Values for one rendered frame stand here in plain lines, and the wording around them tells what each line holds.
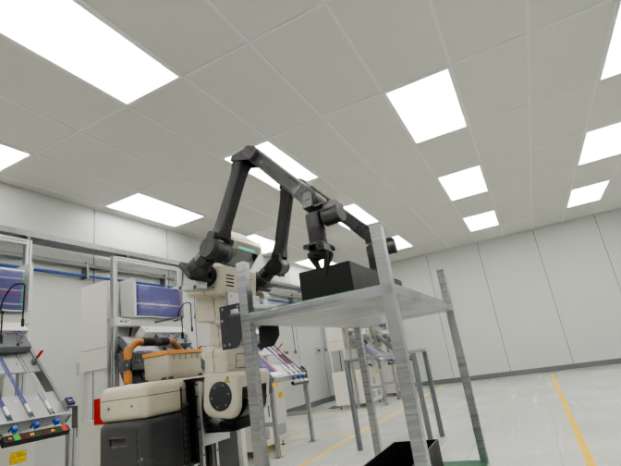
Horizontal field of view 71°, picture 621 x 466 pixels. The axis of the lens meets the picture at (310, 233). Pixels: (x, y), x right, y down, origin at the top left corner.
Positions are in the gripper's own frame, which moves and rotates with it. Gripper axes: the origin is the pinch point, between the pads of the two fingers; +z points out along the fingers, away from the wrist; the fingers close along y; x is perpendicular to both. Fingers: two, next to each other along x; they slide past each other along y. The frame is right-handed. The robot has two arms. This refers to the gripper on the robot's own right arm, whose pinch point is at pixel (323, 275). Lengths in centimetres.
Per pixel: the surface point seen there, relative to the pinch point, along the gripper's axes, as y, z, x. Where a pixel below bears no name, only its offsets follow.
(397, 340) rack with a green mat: -15.4, 23.4, -22.7
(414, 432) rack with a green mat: -15, 43, -22
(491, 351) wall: 940, 40, 43
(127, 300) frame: 140, -54, 244
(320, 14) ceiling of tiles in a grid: 104, -197, 17
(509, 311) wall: 939, -38, -16
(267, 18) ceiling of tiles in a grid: 87, -198, 48
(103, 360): 130, -8, 260
